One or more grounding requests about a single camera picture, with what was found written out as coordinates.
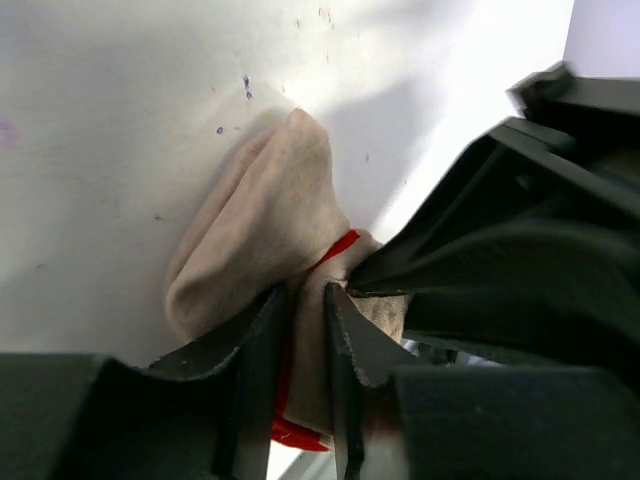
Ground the beige red reindeer sock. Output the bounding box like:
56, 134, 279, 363
164, 109, 380, 452

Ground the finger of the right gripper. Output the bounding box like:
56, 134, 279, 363
399, 234, 639, 370

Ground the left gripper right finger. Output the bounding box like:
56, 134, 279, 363
325, 284, 639, 479

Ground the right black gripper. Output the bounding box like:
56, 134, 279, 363
348, 62, 639, 293

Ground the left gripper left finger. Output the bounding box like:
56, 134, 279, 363
1, 286, 288, 479

